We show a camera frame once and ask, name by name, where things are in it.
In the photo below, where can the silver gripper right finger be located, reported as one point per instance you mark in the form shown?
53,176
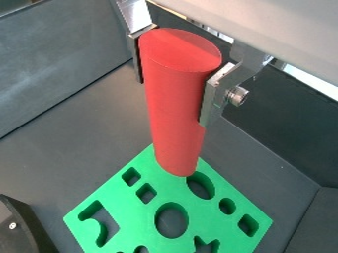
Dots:
224,86

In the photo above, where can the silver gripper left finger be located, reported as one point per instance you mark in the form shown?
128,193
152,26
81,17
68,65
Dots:
138,22

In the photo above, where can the red oval cylinder peg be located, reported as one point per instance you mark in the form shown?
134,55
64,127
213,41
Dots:
179,59

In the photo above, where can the green shape sorting board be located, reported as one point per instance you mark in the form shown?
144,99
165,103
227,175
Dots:
148,211

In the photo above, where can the black corner block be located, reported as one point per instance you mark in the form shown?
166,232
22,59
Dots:
22,232

